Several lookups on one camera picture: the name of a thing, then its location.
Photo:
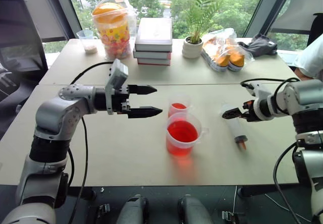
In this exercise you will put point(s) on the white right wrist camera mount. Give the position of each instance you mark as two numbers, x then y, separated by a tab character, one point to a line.
261	95

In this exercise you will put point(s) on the black table foot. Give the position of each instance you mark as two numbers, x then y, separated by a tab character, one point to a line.
255	191

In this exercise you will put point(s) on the person in light blue shirt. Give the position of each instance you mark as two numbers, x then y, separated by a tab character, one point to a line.
311	57

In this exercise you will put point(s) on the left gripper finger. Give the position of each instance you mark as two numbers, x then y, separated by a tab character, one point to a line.
145	111
141	89

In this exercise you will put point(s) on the thick white hardcover book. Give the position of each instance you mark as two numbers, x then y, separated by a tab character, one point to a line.
154	33

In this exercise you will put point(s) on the large cup with red liquid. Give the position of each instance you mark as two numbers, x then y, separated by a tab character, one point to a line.
181	138

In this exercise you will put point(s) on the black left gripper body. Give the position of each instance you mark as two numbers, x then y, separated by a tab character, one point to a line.
120	95

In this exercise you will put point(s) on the candy jar in plastic bag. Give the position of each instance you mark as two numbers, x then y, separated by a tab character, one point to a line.
114	32

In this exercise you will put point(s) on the red-spined book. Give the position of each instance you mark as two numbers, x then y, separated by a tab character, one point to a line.
153	62

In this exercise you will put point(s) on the measuring cup with white grains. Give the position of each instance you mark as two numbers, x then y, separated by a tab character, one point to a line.
88	42

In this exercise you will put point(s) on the dark rounded grey shape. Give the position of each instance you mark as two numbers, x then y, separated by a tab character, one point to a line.
194	211
132	210

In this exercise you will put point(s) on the dark grey cloth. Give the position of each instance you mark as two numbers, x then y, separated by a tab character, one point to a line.
260	46

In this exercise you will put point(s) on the black office chair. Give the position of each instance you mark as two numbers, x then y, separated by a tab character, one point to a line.
17	45

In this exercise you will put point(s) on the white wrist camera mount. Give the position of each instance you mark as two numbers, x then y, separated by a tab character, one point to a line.
117	75
261	95

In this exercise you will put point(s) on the green plant in white pot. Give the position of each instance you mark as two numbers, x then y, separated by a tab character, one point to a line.
193	47

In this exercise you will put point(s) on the small cup with red liquid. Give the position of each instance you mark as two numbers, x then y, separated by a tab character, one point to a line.
177	108

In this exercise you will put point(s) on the black chair backrest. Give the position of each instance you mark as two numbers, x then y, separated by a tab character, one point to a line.
316	29

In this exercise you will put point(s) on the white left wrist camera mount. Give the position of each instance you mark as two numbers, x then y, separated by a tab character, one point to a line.
117	75

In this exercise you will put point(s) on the plastic bag of orange-capped items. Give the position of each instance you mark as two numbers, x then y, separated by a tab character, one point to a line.
224	52

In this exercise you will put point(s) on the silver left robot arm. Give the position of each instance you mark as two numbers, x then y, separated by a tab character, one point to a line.
53	113

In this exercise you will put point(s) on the dark-spined book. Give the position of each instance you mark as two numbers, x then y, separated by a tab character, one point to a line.
151	55

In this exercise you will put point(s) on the clear syringe with orange tip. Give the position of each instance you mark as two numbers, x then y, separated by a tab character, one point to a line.
238	130

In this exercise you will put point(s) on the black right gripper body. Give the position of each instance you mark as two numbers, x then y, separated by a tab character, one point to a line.
248	113

